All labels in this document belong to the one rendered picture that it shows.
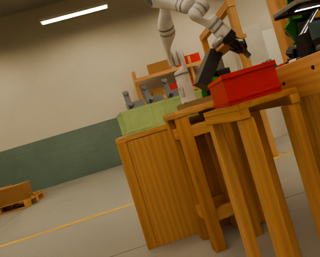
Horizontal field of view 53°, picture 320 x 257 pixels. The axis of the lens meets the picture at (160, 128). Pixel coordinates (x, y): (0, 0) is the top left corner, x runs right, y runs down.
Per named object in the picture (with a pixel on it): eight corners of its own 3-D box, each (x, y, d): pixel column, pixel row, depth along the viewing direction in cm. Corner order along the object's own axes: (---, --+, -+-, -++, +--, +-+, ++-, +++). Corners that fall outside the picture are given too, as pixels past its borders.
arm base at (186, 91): (186, 102, 194) (178, 75, 193) (180, 104, 202) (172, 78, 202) (199, 98, 197) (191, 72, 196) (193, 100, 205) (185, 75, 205)
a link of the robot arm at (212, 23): (213, 33, 146) (224, 19, 147) (188, 11, 144) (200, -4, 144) (208, 37, 153) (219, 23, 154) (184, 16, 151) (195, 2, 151)
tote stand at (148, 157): (148, 249, 218) (114, 139, 216) (146, 226, 270) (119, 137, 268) (241, 219, 223) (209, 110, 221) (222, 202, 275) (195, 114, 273)
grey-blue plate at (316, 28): (318, 54, 134) (309, 22, 134) (315, 55, 136) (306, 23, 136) (336, 49, 137) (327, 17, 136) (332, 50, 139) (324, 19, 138)
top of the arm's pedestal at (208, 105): (176, 118, 181) (174, 111, 181) (164, 121, 212) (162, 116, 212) (226, 103, 187) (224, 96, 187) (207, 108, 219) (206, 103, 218)
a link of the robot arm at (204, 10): (209, -3, 144) (187, -9, 152) (196, 11, 143) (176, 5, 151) (213, 8, 149) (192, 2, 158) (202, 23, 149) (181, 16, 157)
